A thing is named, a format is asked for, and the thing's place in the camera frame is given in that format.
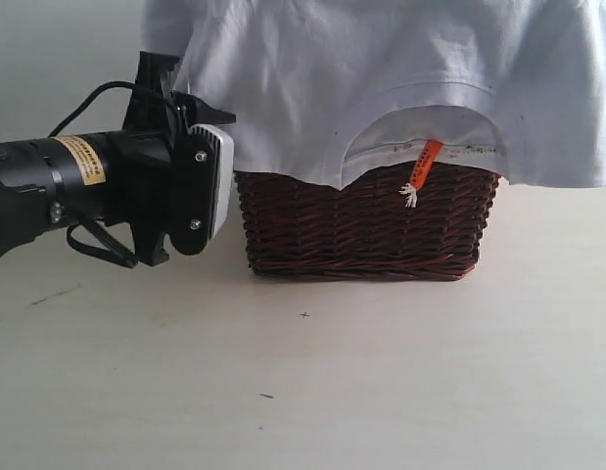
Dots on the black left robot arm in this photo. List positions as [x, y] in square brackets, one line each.
[59, 182]

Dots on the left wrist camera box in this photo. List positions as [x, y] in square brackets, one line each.
[201, 181]

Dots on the dark brown wicker basket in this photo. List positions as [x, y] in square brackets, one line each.
[300, 231]

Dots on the orange clothing tag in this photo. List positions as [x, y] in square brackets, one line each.
[420, 172]

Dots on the white t-shirt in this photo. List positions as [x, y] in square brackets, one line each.
[324, 91]

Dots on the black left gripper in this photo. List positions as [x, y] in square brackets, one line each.
[152, 169]

